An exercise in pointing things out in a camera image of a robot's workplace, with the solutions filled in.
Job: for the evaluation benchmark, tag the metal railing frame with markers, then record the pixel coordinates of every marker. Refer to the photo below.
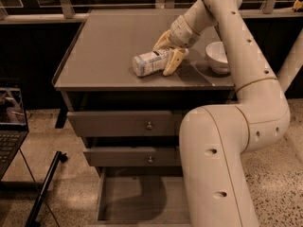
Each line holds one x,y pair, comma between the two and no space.
66,3

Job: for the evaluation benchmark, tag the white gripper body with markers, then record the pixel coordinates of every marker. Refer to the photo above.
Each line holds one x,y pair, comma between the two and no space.
182,31

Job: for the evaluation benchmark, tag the grey drawer cabinet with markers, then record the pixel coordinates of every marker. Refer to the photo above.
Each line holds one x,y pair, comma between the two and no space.
97,73

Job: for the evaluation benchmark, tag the black stand leg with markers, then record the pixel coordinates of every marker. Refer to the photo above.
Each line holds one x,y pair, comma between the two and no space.
31,220

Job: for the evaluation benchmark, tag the white bowl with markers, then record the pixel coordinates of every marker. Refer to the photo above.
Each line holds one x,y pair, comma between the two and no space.
216,58

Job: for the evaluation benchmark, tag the black laptop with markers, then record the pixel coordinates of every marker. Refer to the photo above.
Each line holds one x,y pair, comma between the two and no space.
13,121

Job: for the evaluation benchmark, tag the grey drawer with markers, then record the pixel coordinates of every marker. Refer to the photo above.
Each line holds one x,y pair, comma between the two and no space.
132,156
141,196
125,123

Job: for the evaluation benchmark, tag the grey top drawer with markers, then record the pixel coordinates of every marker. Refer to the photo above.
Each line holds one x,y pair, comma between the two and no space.
125,123

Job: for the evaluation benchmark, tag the grey bottom drawer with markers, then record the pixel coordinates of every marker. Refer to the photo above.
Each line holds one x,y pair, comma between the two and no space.
141,196

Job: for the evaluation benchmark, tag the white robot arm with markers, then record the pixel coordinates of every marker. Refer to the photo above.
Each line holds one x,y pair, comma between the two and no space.
212,138

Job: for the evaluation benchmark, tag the blue plastic bottle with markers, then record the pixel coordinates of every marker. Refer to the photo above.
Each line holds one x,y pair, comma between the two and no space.
151,62

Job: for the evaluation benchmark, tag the white diagonal pole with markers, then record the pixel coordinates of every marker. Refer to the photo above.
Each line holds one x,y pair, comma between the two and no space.
292,64

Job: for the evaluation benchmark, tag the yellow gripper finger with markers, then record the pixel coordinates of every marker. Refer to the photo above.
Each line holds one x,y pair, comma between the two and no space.
176,56
164,41

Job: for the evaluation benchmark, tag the grey middle drawer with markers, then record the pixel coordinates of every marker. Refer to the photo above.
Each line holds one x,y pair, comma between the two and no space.
132,156

